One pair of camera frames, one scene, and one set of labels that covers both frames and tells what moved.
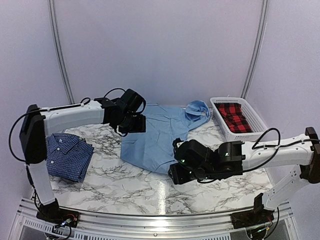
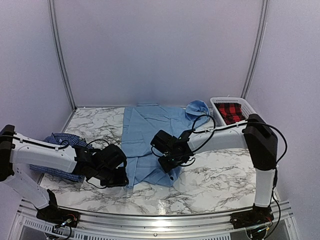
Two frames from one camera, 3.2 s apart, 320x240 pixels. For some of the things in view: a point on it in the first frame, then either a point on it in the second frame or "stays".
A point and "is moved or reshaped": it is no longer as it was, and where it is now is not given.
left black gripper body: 130,125 to 109,179
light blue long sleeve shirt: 153,150 is moved or reshaped
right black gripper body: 199,174 to 173,162
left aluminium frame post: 61,56 stays
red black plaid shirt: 233,115 stays
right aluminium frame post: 257,53 stays
